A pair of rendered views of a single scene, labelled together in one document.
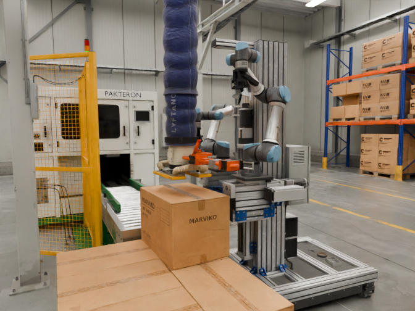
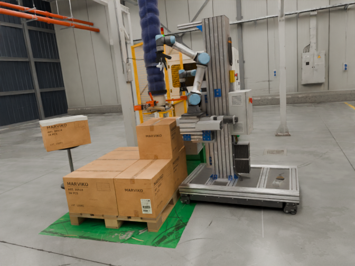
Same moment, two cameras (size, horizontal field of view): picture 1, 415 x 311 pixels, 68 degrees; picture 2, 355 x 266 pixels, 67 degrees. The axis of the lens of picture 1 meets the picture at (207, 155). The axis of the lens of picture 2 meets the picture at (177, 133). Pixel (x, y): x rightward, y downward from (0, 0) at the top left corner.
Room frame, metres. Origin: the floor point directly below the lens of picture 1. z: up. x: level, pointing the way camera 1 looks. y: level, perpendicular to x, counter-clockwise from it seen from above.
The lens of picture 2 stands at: (-0.11, -2.26, 1.42)
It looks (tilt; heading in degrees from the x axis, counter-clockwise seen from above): 11 degrees down; 45
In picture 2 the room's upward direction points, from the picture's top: 6 degrees counter-clockwise
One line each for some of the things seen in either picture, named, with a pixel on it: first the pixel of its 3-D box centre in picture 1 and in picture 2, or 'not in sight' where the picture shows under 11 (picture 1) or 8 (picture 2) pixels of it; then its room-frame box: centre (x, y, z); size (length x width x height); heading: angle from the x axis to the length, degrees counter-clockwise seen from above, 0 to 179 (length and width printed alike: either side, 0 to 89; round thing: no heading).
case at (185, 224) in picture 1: (181, 219); (161, 136); (2.08, 0.18, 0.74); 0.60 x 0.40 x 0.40; 30
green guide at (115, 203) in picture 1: (104, 194); not in sight; (3.66, 1.27, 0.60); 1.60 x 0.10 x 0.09; 27
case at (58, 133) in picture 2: not in sight; (65, 132); (1.53, 1.66, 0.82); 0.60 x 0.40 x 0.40; 165
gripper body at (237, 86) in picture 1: (240, 79); (160, 57); (1.84, -0.20, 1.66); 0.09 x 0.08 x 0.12; 111
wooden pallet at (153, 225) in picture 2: not in sight; (136, 196); (1.68, 0.31, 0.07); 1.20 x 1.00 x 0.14; 27
